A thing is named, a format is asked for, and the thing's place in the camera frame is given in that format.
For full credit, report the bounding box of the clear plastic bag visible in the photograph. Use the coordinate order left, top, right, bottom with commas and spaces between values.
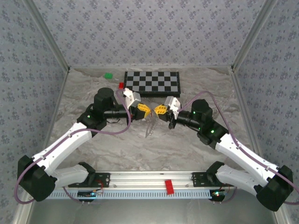
144, 114, 159, 139

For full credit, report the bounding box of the black grey chessboard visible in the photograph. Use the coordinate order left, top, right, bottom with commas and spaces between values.
122, 71, 182, 98

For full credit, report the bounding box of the long red toy brick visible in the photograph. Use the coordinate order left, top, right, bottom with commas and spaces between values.
164, 179, 175, 195

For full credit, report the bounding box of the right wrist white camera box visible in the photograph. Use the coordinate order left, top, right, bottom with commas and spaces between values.
164, 96, 182, 117

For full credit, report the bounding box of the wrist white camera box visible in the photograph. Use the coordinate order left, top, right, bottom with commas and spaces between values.
164, 96, 182, 117
123, 88, 141, 108

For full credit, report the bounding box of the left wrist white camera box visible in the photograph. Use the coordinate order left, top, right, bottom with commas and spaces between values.
123, 88, 141, 108

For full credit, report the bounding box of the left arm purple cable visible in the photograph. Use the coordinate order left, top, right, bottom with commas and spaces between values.
14, 90, 131, 205

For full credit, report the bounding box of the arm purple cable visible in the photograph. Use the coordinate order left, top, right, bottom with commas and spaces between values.
179, 91, 295, 205
14, 90, 131, 205

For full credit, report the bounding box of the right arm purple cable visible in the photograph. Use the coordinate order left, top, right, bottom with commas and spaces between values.
179, 91, 295, 205

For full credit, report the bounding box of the aluminium table side rail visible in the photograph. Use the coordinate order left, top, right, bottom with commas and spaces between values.
229, 66, 261, 161
44, 67, 72, 154

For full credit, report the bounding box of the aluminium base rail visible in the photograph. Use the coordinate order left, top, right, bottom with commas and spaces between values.
55, 170, 257, 189

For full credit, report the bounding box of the pale blue slotted cable duct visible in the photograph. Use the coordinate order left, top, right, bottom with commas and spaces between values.
46, 189, 212, 199

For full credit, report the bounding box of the aluminium frame post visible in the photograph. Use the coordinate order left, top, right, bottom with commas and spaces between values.
23, 0, 71, 72
230, 0, 278, 70

